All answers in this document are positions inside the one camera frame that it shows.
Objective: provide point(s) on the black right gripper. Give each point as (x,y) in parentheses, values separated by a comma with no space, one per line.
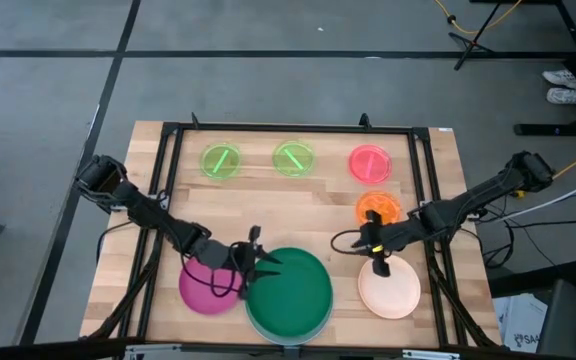
(385,235)

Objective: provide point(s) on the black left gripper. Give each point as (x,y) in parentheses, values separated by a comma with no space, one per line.
(228,256)

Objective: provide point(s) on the small orange transparent plate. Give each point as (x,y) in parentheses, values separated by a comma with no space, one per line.
(387,205)

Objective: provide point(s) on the peach plastic plate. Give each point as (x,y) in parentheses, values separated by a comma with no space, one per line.
(393,295)

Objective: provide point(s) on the magenta plastic plate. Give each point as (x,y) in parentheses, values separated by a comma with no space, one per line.
(200,295)

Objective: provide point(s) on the small red transparent plate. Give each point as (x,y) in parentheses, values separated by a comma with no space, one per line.
(370,164)

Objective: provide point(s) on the small green transparent plate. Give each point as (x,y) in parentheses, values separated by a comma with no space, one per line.
(293,159)
(220,161)

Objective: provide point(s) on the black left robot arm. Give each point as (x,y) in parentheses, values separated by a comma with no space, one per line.
(143,210)

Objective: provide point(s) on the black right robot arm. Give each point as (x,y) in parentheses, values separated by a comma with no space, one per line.
(468,197)

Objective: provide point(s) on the large dark green plate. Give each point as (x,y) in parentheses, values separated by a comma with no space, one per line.
(293,300)

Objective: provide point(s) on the white printed box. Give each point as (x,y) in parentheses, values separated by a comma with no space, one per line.
(520,322)

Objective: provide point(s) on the black computer case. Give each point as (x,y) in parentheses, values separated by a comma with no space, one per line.
(565,320)

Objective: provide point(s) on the black tripod stand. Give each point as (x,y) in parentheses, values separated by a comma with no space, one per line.
(473,44)

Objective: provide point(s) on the black desk foot bar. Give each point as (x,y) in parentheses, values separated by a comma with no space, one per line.
(558,129)

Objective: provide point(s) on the person's white shoe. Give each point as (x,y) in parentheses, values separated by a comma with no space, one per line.
(564,96)
(562,78)

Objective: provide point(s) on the black aluminium table frame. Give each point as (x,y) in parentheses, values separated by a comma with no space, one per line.
(420,165)

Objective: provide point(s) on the black desk frame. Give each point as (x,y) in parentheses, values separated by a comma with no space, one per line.
(570,25)

